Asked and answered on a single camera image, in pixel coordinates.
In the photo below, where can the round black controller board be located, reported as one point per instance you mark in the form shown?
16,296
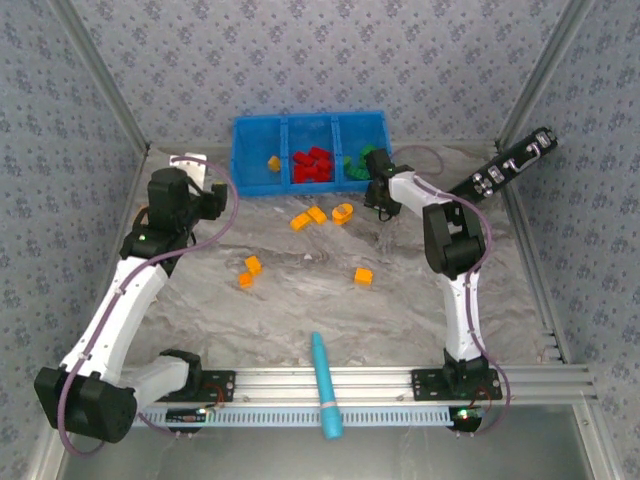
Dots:
466,419

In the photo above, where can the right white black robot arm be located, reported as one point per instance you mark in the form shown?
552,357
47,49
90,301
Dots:
460,320

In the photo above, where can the teal marker pen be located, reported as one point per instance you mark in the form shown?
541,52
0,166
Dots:
322,380

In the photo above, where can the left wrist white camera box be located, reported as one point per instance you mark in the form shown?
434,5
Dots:
189,166

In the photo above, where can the aluminium mounting rail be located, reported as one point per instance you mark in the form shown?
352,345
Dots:
280,385

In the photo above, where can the blue three-compartment plastic bin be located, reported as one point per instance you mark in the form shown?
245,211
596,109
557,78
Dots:
255,145

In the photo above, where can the small black circuit board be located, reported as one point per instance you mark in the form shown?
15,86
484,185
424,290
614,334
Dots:
187,415

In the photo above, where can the rounded yellow lego piece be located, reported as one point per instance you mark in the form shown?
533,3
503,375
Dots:
342,213

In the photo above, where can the aluminium side rail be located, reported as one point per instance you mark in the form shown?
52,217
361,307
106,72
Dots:
529,240
126,220

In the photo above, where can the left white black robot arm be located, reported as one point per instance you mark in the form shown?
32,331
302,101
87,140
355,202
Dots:
125,305

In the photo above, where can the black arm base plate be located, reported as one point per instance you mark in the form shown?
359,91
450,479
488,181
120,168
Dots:
425,385
220,387

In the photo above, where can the grey metal panel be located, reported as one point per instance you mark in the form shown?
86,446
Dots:
250,455

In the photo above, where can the aluminium frame post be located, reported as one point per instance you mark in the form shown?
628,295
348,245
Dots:
545,75
100,75

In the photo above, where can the small orange lego brick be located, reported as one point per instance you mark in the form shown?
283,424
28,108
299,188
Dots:
245,279

